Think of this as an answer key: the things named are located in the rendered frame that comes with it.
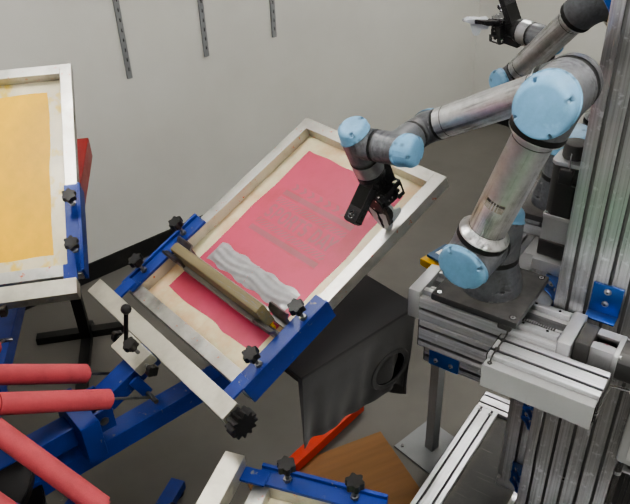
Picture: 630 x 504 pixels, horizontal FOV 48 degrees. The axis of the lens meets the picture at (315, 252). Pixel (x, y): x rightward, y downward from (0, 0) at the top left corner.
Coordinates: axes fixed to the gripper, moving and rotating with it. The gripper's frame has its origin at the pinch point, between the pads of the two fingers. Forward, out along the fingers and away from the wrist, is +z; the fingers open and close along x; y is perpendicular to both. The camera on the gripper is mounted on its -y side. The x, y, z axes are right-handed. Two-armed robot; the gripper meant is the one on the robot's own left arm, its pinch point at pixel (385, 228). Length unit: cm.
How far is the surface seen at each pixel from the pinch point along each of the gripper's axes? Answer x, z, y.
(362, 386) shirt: 6, 54, -26
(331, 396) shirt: 5, 43, -37
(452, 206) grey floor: 138, 207, 136
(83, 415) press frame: 24, -6, -86
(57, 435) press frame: 25, -6, -94
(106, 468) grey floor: 98, 99, -108
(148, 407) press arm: 28, 13, -75
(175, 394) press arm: 27, 17, -67
